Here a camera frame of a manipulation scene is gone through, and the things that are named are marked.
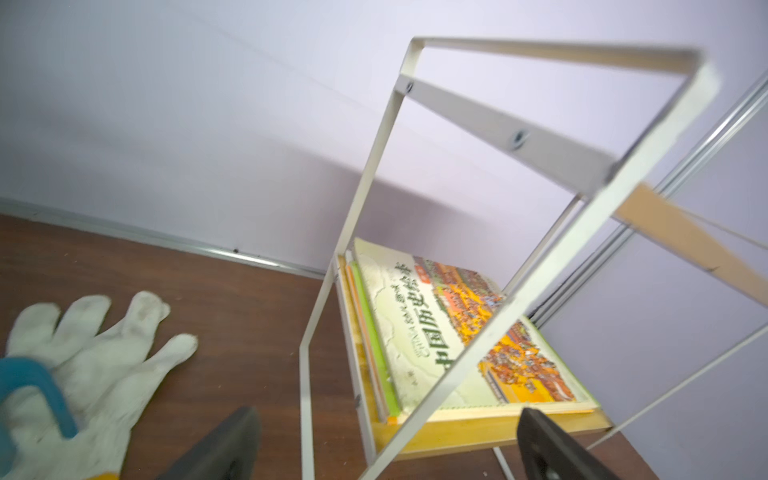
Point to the colourful picture book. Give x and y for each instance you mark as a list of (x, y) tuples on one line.
[(416, 316)]

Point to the white work glove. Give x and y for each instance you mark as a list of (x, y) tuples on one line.
[(108, 377)]

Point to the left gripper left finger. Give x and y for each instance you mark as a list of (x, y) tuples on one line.
[(229, 451)]

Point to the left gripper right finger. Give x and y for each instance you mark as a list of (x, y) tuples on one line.
[(548, 452)]

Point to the yellow handled blue tool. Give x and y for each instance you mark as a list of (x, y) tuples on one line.
[(24, 378)]

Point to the yellow white bookshelf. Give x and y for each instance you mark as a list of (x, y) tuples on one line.
[(604, 187)]

